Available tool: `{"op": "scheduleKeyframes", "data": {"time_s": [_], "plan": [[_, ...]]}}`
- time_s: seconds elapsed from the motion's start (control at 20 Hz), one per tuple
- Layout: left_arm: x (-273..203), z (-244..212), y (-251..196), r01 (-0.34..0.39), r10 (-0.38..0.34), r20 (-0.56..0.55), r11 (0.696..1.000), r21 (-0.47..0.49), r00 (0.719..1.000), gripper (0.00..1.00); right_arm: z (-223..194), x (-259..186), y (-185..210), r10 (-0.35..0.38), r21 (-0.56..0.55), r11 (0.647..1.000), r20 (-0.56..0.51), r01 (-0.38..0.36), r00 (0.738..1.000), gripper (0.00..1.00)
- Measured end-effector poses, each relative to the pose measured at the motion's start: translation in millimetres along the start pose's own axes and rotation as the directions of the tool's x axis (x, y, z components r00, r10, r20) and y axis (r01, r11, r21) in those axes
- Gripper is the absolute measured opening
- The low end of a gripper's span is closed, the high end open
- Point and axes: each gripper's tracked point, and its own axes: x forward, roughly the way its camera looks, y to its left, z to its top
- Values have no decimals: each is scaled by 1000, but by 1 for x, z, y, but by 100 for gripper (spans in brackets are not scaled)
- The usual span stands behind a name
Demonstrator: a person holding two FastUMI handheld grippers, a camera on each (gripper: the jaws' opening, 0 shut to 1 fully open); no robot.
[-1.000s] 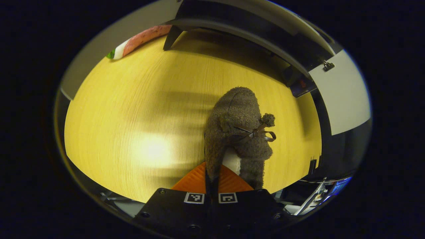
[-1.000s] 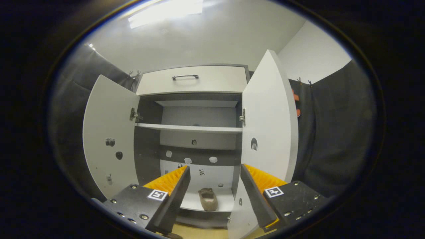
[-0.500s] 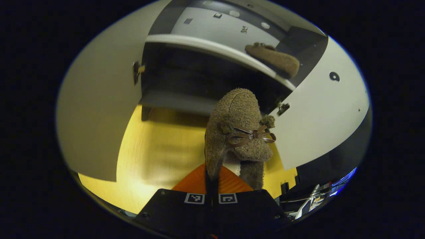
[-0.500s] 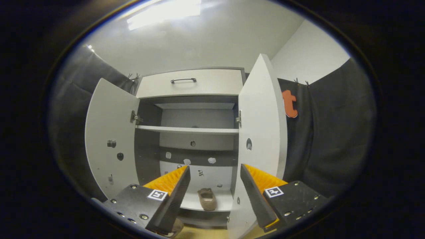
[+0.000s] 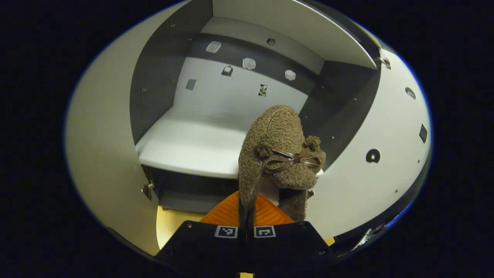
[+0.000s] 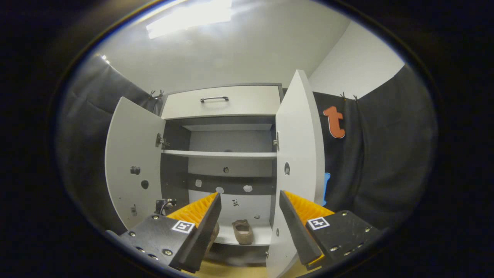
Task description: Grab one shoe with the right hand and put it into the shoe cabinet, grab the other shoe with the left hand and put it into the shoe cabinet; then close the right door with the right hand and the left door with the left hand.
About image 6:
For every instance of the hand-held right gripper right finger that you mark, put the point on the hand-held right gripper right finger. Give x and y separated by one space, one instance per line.
297 231

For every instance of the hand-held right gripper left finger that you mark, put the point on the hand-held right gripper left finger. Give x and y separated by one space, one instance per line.
204 231

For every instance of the brown shoe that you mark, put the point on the brown shoe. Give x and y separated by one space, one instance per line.
243 235
214 233

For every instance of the white shoe cabinet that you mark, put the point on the white shoe cabinet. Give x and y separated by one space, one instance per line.
231 143

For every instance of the metal door hinge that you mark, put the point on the metal door hinge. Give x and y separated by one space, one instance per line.
159 141
276 143

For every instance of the white cabinet shelf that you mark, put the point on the white cabinet shelf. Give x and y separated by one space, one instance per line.
220 155

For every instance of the white cabinet drawer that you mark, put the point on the white cabinet drawer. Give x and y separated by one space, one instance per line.
251 102

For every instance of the black backdrop cloth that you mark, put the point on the black backdrop cloth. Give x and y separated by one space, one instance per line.
393 154
85 146

